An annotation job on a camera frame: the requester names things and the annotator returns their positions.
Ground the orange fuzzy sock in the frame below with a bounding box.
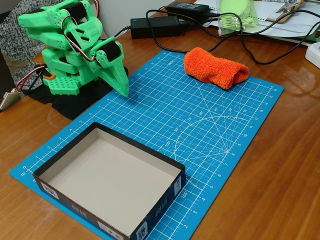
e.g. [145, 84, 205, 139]
[183, 46, 251, 90]

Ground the cardboard box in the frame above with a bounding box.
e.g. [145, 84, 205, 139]
[32, 121, 187, 240]

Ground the black power adapter blue light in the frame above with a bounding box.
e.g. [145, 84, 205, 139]
[129, 15, 183, 40]

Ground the black power adapter white label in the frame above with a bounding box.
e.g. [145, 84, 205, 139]
[166, 1, 211, 18]

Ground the blue cutting mat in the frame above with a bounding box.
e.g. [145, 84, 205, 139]
[8, 49, 286, 240]

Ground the grey speckled fabric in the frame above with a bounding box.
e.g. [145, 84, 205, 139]
[0, 0, 51, 83]

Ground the silver controller board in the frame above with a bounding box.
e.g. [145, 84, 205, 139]
[0, 91, 23, 112]

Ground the green translucent plastic bag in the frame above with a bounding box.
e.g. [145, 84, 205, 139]
[217, 0, 261, 36]

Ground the brown clipboard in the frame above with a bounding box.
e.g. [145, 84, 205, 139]
[265, 0, 305, 25]

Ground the white paper stack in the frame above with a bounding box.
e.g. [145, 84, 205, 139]
[194, 0, 320, 47]

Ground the white power strip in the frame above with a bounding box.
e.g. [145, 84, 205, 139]
[304, 41, 320, 70]

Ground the mint green box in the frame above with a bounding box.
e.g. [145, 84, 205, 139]
[303, 23, 320, 43]

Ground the thin black cable to robot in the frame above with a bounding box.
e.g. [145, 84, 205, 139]
[99, 26, 132, 42]

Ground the white red black servo wire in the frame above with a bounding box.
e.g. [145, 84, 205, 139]
[59, 14, 100, 63]

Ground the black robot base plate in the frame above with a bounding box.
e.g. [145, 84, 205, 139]
[28, 67, 130, 120]

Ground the red and black wire bundle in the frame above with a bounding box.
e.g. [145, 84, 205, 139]
[13, 63, 48, 94]

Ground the long looping black cable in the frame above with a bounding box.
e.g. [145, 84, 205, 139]
[145, 9, 320, 66]

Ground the black cable over papers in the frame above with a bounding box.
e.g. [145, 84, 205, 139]
[207, 1, 320, 38]

